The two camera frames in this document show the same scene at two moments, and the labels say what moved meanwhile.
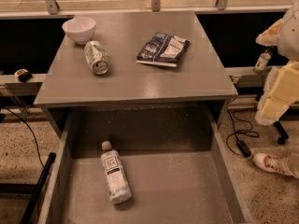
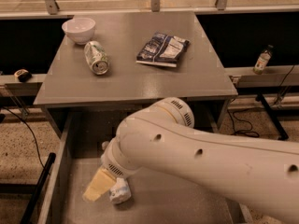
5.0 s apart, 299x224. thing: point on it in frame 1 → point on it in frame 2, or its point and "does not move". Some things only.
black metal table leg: (27, 214) does not move
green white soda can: (96, 57) does not move
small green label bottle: (262, 63) does not move
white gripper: (290, 36) → (109, 166)
